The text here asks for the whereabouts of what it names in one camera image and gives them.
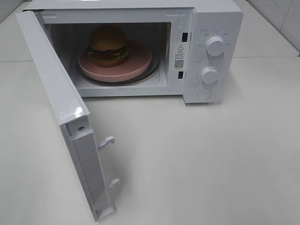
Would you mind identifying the pink plate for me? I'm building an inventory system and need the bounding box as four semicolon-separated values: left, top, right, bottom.
78;40;152;83

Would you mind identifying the round door release button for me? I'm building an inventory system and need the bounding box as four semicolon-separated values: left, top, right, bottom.
197;88;211;100

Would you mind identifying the burger with lettuce and cheese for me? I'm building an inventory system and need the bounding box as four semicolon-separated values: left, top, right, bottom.
88;25;129;68

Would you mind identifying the white microwave door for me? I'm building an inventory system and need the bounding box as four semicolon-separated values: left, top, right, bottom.
16;11;120;221

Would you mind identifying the glass turntable plate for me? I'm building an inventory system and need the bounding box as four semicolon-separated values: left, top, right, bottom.
77;55;160;86

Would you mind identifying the lower white control knob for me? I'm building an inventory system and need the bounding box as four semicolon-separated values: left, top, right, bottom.
200;67;218;84

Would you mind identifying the white control knob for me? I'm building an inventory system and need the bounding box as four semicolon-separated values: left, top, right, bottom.
200;67;218;84
205;35;225;57

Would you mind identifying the white warning label sticker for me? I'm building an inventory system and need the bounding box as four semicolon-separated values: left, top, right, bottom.
172;42;188;70

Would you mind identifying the white microwave oven body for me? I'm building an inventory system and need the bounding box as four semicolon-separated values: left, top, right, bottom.
22;0;243;103

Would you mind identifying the upper white control knob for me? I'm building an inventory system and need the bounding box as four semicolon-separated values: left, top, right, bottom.
205;35;225;57

